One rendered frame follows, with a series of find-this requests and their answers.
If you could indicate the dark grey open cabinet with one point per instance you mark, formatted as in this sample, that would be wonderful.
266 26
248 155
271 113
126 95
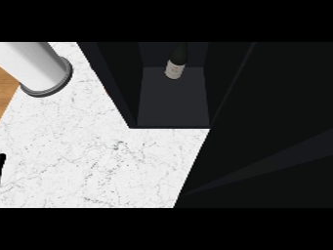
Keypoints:
172 101

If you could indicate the dark wine bottle pale label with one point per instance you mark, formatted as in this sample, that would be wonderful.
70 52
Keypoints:
175 66

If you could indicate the white cylinder with grey rim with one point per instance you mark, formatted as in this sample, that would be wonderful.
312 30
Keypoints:
32 66

